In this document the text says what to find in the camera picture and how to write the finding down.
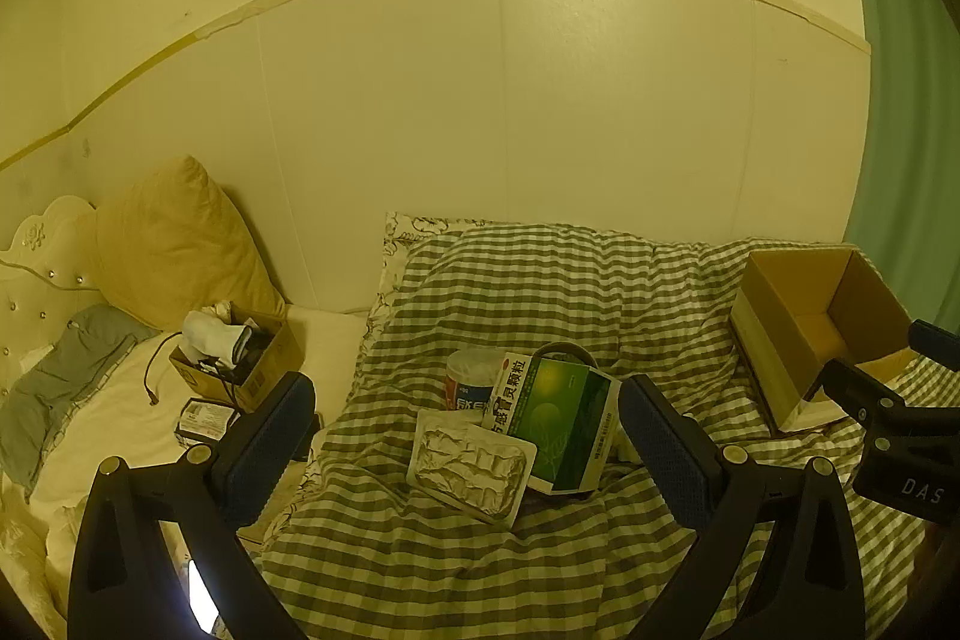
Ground dark thin cable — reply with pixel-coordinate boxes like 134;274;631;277
142;331;185;406

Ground grey cloth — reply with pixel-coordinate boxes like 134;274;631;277
0;303;160;495

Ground green medicine box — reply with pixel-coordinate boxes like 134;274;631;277
480;351;624;498

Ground white tufted headboard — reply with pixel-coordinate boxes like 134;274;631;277
0;194;103;402

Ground white crumpled cloth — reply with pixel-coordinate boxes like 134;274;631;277
181;308;254;361

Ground teal curtain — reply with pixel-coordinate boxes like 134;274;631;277
823;0;960;341

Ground foil blister pack tray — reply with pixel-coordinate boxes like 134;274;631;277
406;407;538;529

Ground white bed sheet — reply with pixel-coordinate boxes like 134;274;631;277
0;308;370;640

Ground small cluttered cardboard box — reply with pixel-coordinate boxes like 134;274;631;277
168;308;308;417

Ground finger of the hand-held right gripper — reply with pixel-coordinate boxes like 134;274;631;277
806;358;909;437
908;318;960;372

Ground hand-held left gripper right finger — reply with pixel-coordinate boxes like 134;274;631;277
618;373;868;640

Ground round white canister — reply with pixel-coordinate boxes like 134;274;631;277
444;346;512;414

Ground black round ring object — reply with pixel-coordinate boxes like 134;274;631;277
530;341;602;372

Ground large cardboard box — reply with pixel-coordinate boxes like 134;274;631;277
730;244;920;437

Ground checkered blanket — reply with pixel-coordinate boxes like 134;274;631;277
253;223;947;640

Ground floral print pillow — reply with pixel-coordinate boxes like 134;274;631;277
377;210;485;330

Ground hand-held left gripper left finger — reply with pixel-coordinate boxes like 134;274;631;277
67;372;317;640

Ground beige pillow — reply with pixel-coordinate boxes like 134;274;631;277
93;155;290;331

